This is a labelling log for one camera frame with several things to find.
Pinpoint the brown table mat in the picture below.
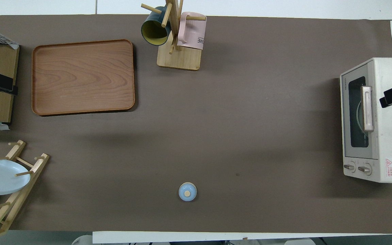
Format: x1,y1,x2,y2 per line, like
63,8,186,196
0,14,392,235

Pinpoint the glass oven door with handle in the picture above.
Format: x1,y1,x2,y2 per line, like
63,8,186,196
340,60,379,160

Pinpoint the wooden dish rack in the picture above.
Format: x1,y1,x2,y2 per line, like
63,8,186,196
0,140,50,243

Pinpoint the wooden serving tray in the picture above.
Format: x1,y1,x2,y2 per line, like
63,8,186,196
32,39,136,117

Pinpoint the dark blue mug yellow inside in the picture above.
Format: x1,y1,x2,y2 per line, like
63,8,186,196
141,6,172,46

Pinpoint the white toaster oven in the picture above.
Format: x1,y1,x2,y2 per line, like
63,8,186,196
340,57,392,183

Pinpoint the wooden mug tree stand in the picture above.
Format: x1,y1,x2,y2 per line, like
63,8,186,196
141,0,207,71

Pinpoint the pink mug with print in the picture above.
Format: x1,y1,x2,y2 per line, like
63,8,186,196
177,12,207,50

